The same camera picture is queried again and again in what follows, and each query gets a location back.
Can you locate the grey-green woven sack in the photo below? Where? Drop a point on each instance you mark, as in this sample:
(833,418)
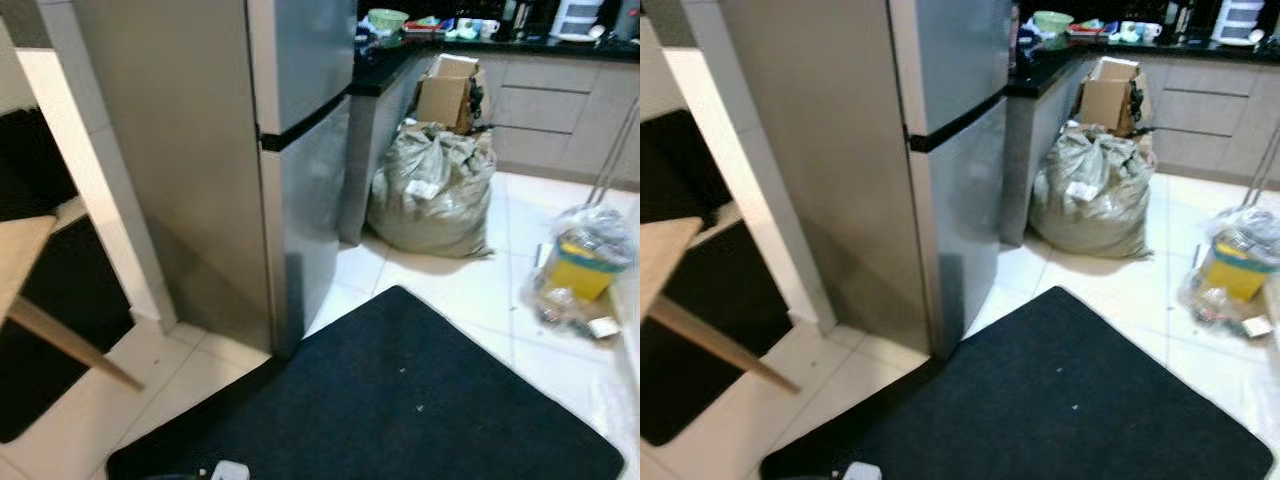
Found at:
(1090,210)
(430,210)

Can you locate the black gym floor mat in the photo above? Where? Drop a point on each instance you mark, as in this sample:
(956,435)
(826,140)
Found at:
(80,290)
(730,290)

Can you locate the brown cardboard box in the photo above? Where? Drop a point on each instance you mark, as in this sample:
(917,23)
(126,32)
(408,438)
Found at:
(1103,100)
(440,100)

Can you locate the yellow box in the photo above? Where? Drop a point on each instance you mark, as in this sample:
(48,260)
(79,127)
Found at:
(580,275)
(1238,275)

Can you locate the clear plastic rubbish bag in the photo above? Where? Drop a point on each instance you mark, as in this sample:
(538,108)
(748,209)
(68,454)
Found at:
(560,300)
(1215,300)

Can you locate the white plastic drawer organiser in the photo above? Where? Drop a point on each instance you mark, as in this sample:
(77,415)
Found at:
(1238,20)
(575,18)

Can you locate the light wooden table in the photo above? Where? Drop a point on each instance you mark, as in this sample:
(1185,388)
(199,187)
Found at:
(662,260)
(20,260)

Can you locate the grey metal rack legs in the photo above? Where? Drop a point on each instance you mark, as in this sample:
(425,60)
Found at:
(1258,170)
(614,150)

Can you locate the black kitchen countertop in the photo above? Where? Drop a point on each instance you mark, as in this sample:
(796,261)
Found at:
(380,75)
(1035,75)

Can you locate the silver fridge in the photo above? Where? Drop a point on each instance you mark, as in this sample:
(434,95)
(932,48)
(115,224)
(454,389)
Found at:
(180,150)
(830,150)

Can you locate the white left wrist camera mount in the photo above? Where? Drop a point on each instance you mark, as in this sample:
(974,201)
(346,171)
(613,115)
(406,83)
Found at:
(232,472)
(865,472)

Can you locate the small white box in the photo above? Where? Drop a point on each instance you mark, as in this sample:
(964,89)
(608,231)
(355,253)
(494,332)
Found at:
(603,327)
(1257,326)

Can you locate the white mug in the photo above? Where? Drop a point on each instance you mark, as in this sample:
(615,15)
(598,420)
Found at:
(1148,31)
(485,28)

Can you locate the green bowl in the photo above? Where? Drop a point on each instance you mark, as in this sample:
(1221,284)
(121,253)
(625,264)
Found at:
(388,20)
(1052,22)

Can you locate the beige kitchen drawer cabinet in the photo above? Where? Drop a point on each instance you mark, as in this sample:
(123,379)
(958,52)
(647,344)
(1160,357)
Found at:
(1210,110)
(560,110)

